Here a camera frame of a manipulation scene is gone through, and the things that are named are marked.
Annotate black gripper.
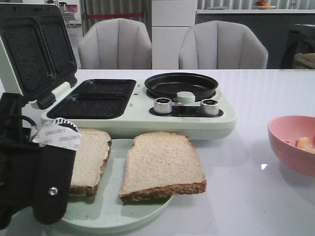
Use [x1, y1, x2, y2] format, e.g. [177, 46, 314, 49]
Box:
[0, 92, 79, 229]

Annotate bread slice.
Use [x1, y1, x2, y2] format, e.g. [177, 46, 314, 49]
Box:
[119, 131, 207, 202]
[69, 128, 112, 198]

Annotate breakfast maker lid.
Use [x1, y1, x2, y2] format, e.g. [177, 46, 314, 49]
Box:
[0, 3, 77, 110]

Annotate pink bowl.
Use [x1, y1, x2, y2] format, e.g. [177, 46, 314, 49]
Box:
[268, 115, 315, 176]

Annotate shrimp pieces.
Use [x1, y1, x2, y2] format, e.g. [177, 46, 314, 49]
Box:
[285, 137, 315, 153]

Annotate mint green breakfast maker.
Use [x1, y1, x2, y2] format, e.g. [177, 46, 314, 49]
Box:
[41, 79, 236, 140]

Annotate mint green plate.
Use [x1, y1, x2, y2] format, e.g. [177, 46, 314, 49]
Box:
[62, 139, 172, 233]

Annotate left silver control knob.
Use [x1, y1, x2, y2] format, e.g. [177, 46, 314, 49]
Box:
[153, 97, 172, 114]

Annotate silver control knob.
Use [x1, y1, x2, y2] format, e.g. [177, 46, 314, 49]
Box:
[153, 97, 172, 114]
[200, 99, 219, 116]

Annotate left grey chair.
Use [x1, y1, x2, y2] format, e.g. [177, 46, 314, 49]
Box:
[78, 18, 152, 69]

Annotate grey chair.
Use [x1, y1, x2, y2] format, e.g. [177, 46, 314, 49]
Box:
[179, 21, 268, 69]
[78, 18, 152, 69]

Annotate black round frying pan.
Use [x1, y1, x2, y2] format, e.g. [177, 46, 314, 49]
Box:
[144, 72, 219, 101]

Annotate right silver control knob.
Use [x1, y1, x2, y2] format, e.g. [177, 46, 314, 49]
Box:
[200, 99, 219, 116]

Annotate white cabinet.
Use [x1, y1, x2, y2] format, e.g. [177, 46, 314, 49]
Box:
[152, 0, 197, 69]

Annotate right grey chair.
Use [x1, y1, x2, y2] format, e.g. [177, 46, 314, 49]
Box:
[179, 21, 268, 69]

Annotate dark grey counter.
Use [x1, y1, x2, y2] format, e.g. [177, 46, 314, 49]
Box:
[195, 9, 315, 69]

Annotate fruit bowl on counter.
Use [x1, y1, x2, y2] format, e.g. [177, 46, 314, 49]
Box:
[254, 0, 277, 10]

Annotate dark armchair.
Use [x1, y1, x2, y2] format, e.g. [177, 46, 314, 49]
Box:
[281, 24, 315, 69]

